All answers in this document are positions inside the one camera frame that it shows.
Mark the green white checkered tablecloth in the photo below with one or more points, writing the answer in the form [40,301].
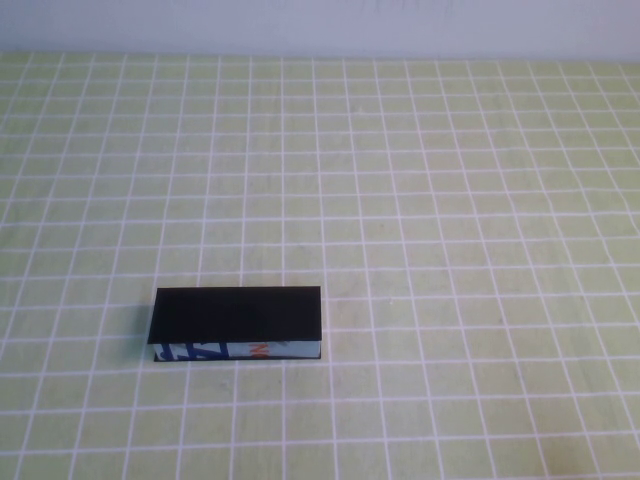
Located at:
[400,175]

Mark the black glasses case printed side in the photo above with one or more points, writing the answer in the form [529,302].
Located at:
[235,312]

